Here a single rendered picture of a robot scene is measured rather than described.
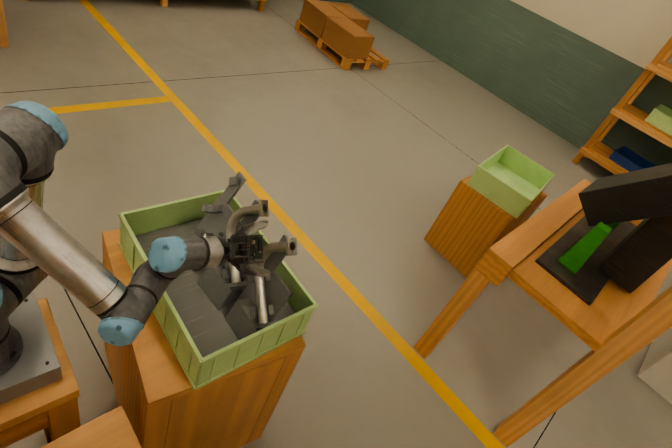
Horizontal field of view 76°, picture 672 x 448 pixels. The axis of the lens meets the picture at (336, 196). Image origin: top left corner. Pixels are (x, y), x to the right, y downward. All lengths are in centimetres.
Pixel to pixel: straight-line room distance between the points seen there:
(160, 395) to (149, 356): 13
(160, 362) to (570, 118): 636
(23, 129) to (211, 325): 81
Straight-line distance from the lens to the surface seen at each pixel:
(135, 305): 100
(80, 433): 130
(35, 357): 139
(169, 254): 98
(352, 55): 586
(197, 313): 151
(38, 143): 99
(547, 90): 710
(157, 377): 147
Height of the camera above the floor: 210
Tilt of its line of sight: 37 degrees down
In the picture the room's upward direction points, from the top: 22 degrees clockwise
